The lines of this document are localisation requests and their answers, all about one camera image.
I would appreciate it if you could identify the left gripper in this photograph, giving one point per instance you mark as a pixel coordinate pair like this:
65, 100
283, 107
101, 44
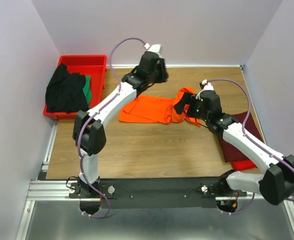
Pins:
160, 71

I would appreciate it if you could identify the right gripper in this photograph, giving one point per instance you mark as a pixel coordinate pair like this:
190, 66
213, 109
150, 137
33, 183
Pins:
190, 105

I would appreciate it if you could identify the orange t-shirt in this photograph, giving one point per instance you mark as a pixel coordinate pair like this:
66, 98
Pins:
156, 110

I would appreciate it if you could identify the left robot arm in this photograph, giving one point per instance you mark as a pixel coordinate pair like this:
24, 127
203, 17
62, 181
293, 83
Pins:
89, 127

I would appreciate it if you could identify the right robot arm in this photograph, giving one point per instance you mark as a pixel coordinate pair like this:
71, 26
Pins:
276, 181

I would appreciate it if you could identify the red plastic bin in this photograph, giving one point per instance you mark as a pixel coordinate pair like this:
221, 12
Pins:
88, 65

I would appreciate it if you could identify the folded maroon t-shirt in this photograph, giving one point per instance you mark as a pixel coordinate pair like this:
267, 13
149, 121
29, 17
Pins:
231, 153

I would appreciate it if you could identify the green t-shirt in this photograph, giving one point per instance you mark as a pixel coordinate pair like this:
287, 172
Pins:
87, 90

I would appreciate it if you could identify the folded red t-shirt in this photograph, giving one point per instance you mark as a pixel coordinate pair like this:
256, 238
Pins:
242, 165

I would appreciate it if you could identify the black t-shirt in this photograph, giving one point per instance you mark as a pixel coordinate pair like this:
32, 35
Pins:
64, 92

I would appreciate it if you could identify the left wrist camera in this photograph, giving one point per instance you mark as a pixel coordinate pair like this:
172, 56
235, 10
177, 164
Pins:
156, 48

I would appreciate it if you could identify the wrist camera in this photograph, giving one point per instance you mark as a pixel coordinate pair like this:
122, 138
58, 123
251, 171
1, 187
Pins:
156, 48
205, 85

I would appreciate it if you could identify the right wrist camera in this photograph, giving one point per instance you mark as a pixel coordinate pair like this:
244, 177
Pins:
205, 85

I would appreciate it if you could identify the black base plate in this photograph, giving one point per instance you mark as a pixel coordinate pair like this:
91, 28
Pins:
139, 193

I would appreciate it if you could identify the aluminium frame rail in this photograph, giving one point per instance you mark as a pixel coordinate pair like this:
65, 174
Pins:
143, 150

